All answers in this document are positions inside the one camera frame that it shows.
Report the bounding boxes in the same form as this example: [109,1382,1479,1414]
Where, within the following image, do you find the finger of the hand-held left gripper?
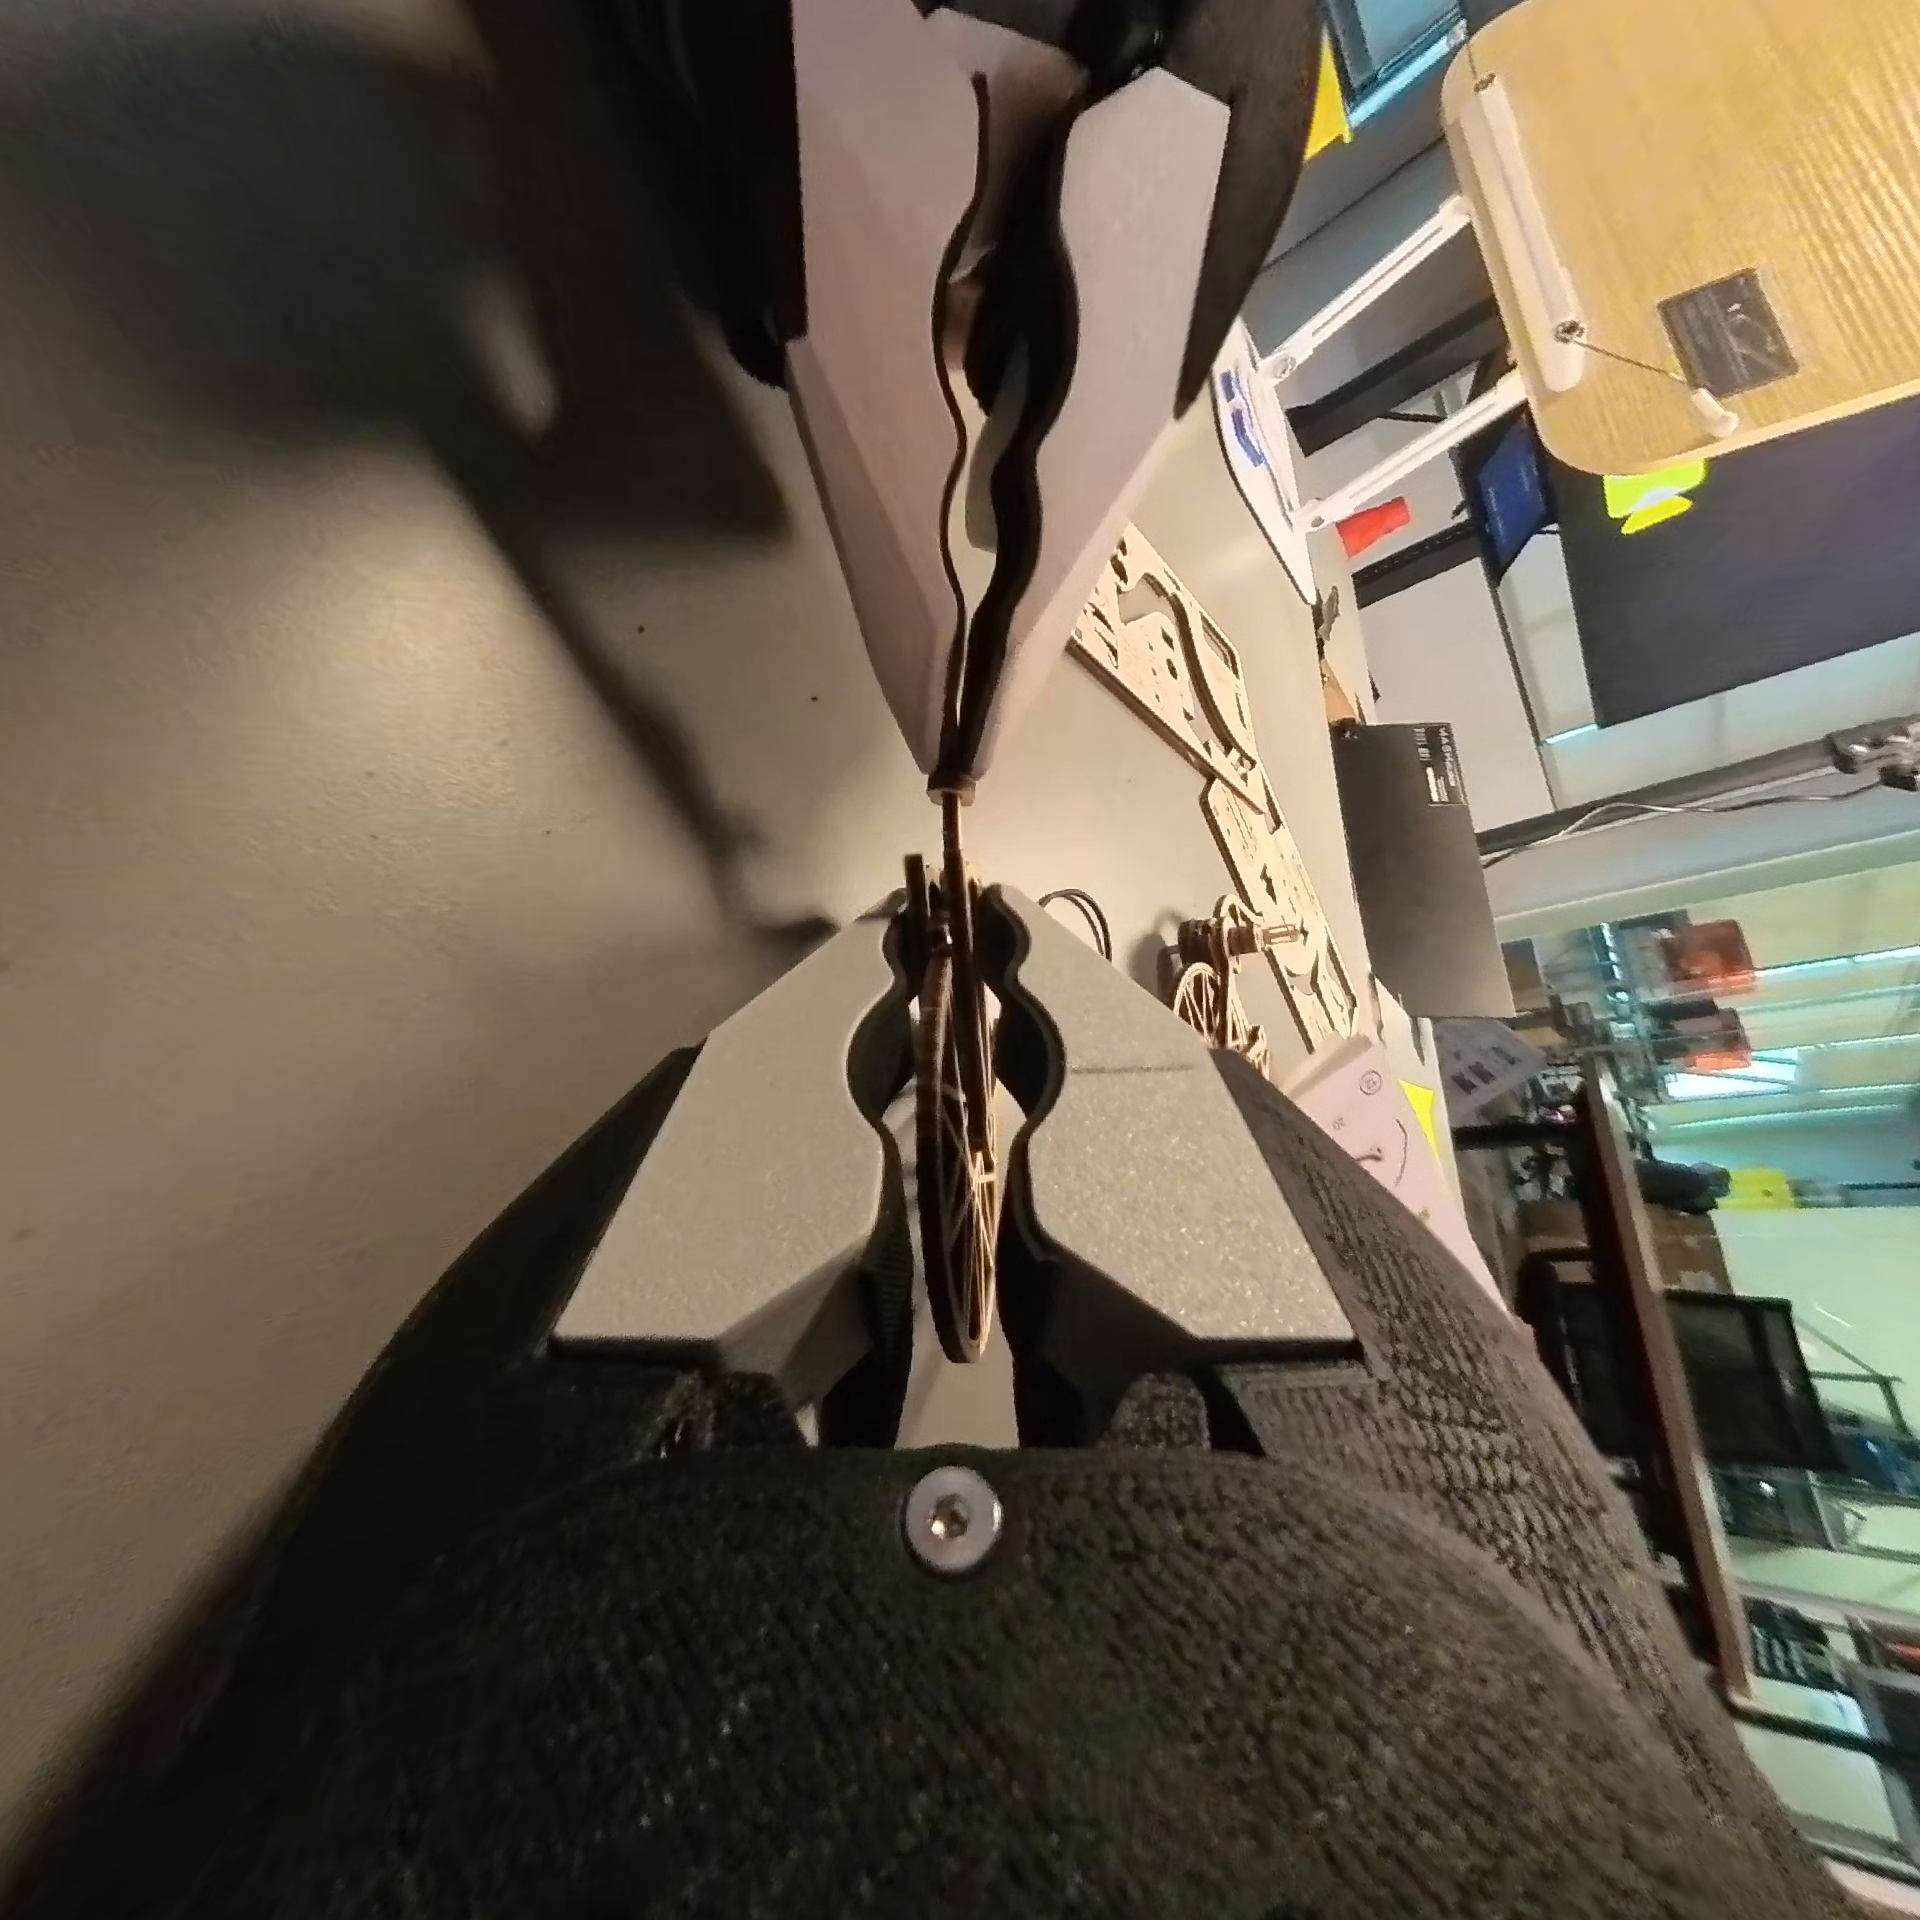
[786,0,988,787]
[943,67,1236,771]

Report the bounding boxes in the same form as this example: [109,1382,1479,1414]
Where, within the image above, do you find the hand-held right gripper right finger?
[986,883,1361,1371]

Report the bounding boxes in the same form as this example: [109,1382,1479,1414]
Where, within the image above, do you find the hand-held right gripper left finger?
[552,900,923,1381]

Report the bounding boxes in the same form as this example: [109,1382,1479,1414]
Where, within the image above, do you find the wooden spoked wheel model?
[904,853,1009,1368]

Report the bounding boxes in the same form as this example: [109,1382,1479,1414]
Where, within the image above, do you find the thin carved wooden part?
[926,240,986,902]

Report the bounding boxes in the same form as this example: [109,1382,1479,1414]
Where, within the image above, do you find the laser-cut wooden parts sheet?
[1067,525,1250,787]
[1199,780,1361,1053]

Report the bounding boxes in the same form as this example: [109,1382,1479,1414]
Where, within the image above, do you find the white instruction sheet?
[1290,1032,1452,1220]

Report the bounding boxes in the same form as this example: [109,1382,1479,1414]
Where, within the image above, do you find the small wooden wheel assembly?
[1162,895,1307,1086]

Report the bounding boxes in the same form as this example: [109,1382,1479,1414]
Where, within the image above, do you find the white sheet with blue print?
[1207,323,1320,606]

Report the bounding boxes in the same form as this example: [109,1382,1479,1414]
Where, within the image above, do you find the flat black box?
[1327,721,1520,1027]

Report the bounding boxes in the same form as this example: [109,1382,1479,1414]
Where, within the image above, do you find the blue screen monitor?
[1462,409,1559,574]

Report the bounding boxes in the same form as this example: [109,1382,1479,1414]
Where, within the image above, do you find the light wooden table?
[1439,0,1920,478]

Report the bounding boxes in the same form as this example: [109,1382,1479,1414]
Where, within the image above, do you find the black label plate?
[1655,271,1804,402]

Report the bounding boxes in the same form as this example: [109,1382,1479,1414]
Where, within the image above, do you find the yellow paper note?
[1599,461,1713,536]

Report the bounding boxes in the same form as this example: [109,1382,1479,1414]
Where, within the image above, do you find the black mesh office chair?
[1662,1287,1850,1483]

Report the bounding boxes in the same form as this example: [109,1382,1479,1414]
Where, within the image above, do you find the white metal table frame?
[1266,195,1536,536]

